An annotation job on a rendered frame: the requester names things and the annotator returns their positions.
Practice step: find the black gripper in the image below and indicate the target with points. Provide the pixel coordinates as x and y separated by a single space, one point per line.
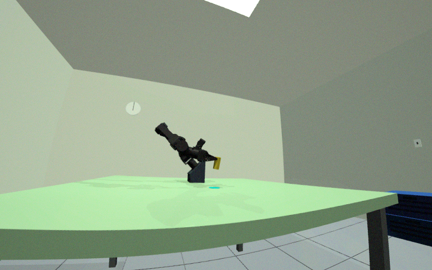
200 155

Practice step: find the yellow cylinder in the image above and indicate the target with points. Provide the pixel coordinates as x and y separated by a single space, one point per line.
217 163

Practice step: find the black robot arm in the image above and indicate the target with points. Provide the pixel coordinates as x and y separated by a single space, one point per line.
178 143

